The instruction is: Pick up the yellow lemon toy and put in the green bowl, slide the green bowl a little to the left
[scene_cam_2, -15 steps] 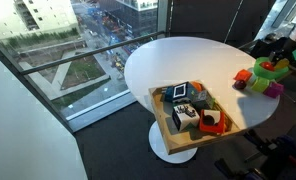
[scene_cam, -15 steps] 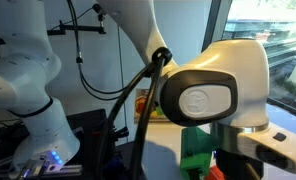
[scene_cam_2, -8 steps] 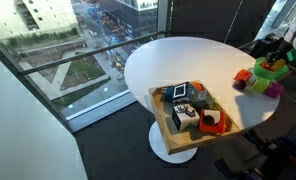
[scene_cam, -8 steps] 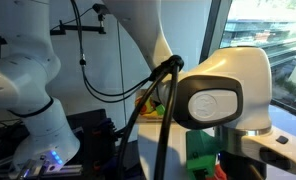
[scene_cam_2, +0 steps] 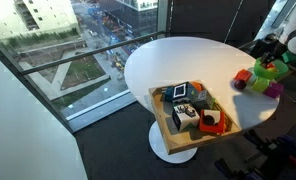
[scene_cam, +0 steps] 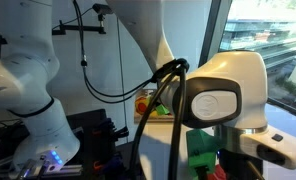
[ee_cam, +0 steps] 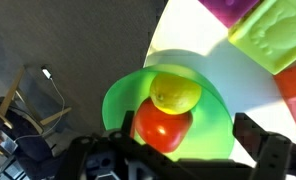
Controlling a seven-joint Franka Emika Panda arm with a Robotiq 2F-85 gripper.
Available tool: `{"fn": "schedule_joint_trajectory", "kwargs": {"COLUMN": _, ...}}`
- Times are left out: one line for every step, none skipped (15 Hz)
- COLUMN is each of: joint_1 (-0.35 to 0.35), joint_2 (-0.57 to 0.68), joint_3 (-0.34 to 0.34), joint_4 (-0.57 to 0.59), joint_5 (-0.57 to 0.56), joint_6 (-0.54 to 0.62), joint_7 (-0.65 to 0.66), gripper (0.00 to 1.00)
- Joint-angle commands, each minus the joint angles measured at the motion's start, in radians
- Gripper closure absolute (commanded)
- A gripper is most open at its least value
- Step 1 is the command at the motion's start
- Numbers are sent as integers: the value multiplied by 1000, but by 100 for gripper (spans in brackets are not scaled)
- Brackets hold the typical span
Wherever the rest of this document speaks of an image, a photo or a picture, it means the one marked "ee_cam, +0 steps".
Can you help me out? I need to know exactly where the dark bag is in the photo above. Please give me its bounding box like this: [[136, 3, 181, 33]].
[[0, 96, 67, 180]]

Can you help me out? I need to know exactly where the red tomato toy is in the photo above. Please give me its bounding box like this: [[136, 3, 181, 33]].
[[133, 97, 194, 154]]

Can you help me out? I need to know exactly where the green translucent bowl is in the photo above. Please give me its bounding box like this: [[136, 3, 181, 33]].
[[101, 63, 236, 163]]

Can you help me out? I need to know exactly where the grey tablet device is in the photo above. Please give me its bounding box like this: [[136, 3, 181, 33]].
[[0, 129, 20, 155]]

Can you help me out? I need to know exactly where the wooden chair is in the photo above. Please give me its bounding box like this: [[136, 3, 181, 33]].
[[0, 65, 73, 156]]

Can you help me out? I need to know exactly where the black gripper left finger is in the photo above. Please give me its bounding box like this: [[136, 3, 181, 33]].
[[54, 110, 189, 180]]

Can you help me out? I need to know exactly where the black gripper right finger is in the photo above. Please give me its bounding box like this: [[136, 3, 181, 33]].
[[232, 112, 296, 180]]

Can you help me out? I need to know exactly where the pink foam cube block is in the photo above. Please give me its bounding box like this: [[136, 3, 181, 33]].
[[198, 0, 261, 29]]

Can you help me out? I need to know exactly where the lime green foam block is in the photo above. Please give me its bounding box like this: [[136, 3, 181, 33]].
[[227, 0, 296, 76]]

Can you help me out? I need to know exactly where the white charger with cable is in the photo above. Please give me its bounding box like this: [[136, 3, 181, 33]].
[[13, 65, 73, 144]]

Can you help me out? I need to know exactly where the yellow lemon toy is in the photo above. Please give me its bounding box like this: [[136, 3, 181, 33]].
[[149, 72, 203, 116]]

